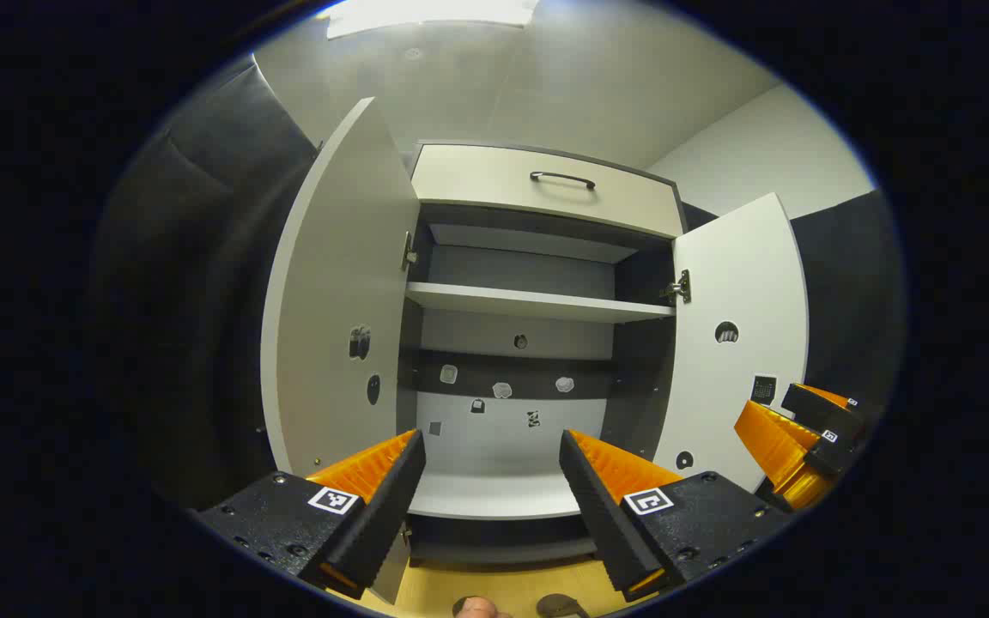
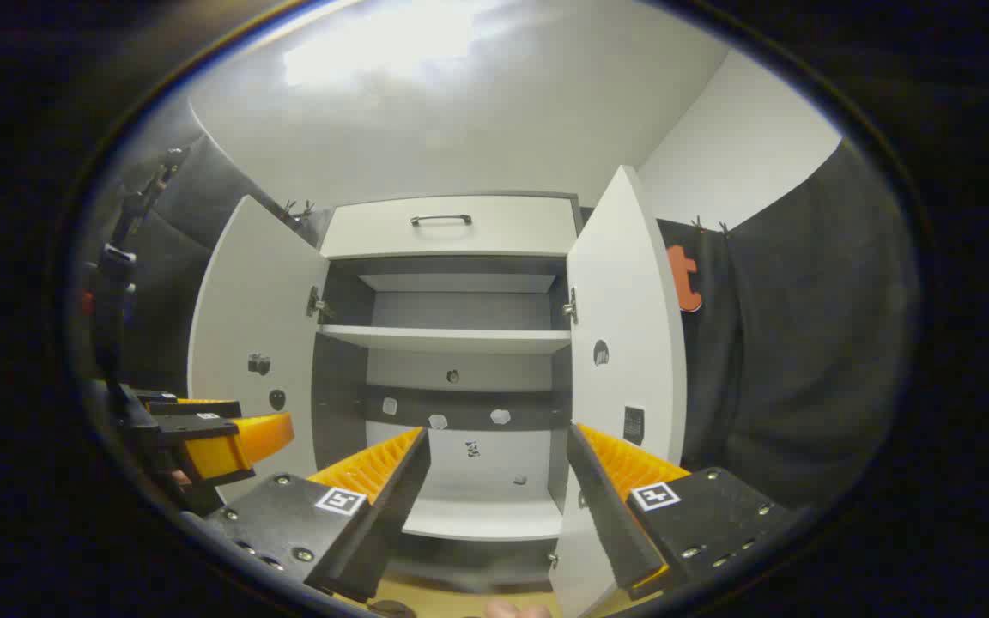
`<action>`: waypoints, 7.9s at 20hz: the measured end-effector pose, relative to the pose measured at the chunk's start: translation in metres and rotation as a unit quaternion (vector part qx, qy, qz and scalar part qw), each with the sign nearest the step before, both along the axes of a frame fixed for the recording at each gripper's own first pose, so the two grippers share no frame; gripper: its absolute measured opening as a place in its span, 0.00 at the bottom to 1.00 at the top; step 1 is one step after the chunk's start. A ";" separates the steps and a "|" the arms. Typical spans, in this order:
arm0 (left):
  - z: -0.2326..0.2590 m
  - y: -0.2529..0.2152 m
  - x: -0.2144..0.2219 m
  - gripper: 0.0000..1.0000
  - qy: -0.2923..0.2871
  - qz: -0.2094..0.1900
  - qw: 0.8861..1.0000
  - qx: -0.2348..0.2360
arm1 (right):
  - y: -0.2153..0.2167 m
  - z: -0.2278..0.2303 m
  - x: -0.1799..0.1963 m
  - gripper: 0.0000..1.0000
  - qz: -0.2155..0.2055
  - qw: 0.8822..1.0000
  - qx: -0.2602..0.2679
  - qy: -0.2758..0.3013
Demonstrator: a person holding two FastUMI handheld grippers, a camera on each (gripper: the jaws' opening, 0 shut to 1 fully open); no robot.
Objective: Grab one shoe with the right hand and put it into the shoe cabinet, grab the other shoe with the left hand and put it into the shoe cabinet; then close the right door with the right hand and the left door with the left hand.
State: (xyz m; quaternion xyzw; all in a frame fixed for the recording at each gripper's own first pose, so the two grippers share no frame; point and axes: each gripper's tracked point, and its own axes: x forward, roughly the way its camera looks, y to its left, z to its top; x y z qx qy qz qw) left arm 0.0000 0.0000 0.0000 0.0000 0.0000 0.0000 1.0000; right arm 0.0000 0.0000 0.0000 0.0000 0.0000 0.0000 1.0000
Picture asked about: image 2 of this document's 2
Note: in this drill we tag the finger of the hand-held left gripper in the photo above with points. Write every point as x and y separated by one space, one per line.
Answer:
194 408
228 446

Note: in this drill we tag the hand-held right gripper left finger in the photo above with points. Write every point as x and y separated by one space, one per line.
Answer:
391 498

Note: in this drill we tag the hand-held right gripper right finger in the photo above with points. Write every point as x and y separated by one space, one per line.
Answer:
606 506

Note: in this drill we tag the white shoe cabinet door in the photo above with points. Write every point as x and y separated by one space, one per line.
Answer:
623 283
250 300

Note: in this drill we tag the white shoe cabinet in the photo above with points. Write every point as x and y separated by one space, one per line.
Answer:
460 305

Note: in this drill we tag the white cabinet drawer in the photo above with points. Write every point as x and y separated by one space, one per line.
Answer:
494 232

